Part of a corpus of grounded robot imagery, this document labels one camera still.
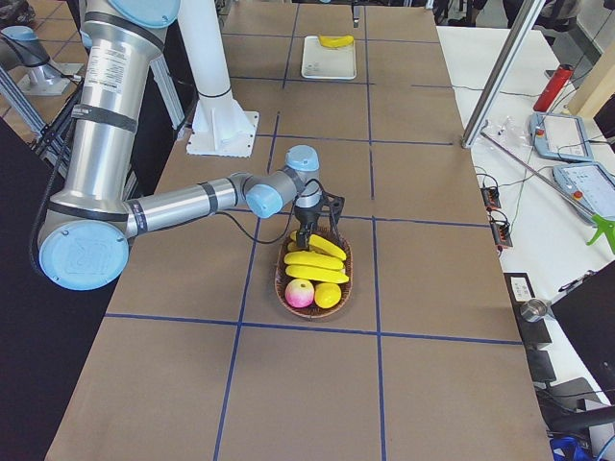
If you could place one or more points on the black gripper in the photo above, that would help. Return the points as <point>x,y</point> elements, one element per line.
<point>307,214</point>

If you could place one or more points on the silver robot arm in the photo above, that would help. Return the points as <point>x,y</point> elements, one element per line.
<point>83,243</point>

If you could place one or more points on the brown wicker basket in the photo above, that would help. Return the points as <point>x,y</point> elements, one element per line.
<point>282,279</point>

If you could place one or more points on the small yellow banana bunch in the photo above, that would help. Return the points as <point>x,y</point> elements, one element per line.
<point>323,275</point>

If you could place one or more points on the pink white peach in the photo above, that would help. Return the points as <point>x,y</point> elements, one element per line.
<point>299,293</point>

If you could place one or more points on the yellow lemon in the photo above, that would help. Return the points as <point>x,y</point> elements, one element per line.
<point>327,295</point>

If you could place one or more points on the cream bear tray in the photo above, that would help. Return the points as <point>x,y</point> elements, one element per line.
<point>328,64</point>

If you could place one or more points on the metal cup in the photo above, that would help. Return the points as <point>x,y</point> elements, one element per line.
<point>534,310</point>

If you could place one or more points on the teach pendant far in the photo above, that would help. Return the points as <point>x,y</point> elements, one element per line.
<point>560,137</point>

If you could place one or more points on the teach pendant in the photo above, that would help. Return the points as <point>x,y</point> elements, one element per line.
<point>589,184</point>
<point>560,137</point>

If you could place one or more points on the thin metal rod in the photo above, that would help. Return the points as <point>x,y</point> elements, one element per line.
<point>532,172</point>

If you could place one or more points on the teach pendant near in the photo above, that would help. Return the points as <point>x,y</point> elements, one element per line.
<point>589,184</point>

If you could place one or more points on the red bottle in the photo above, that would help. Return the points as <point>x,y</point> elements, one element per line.
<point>557,80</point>

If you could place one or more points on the green spray nozzle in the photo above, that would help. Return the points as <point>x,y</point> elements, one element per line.
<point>604,227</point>

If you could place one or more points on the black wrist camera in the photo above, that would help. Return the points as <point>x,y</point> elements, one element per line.
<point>334,205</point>

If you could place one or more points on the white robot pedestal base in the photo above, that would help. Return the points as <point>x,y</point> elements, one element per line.
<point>220,126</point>

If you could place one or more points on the aluminium frame post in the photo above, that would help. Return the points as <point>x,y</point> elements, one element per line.
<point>524,22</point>

